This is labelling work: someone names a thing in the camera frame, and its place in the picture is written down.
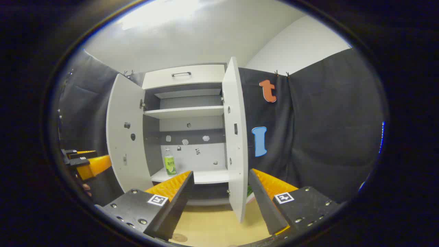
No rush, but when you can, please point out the black backdrop cloth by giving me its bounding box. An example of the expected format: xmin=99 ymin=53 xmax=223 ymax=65
xmin=57 ymin=48 xmax=387 ymax=207

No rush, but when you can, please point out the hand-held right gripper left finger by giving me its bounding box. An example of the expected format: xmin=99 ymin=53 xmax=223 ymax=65
xmin=94 ymin=170 xmax=195 ymax=241

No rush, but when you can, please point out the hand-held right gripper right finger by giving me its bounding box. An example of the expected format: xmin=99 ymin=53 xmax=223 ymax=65
xmin=248 ymin=168 xmax=341 ymax=236

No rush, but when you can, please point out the white and grey cabinet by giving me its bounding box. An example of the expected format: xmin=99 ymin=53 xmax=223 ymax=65
xmin=142 ymin=63 xmax=231 ymax=207

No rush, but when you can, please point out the green label bottle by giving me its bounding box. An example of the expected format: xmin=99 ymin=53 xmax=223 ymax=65
xmin=164 ymin=148 xmax=177 ymax=176

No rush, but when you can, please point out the white cabinet door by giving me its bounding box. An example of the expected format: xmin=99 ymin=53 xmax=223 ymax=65
xmin=106 ymin=73 xmax=154 ymax=193
xmin=222 ymin=57 xmax=249 ymax=223

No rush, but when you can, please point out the white cabinet shelf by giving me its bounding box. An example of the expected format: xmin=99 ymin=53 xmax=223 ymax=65
xmin=151 ymin=167 xmax=229 ymax=185
xmin=143 ymin=106 xmax=225 ymax=120

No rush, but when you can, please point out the white cabinet drawer front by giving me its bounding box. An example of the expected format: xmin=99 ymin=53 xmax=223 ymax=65
xmin=142 ymin=64 xmax=227 ymax=90

